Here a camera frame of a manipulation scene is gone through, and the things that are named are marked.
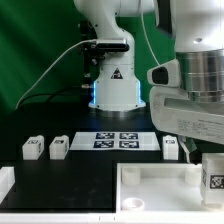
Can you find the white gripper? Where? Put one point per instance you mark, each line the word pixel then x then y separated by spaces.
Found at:
pixel 173 112

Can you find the white square tabletop tray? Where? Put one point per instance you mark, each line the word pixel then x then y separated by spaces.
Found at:
pixel 150 187

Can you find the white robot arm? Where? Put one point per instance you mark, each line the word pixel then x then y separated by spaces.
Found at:
pixel 198 29

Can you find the white sheet with markers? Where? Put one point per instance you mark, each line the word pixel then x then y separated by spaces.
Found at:
pixel 130 141

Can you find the white left obstacle block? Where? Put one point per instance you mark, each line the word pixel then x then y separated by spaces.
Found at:
pixel 7 180

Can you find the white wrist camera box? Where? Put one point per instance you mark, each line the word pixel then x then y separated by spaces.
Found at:
pixel 166 74

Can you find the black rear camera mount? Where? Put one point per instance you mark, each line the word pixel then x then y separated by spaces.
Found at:
pixel 112 50

